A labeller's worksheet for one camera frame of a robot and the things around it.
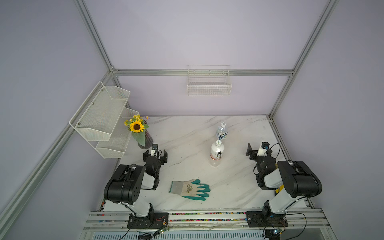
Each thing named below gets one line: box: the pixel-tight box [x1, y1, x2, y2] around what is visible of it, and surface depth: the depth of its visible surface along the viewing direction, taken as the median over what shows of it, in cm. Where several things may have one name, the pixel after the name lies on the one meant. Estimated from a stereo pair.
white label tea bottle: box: [210, 139, 225, 167], surface depth 82 cm
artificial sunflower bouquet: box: [124, 114, 151, 147], surface depth 82 cm
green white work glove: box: [168, 178, 211, 201], surface depth 84 cm
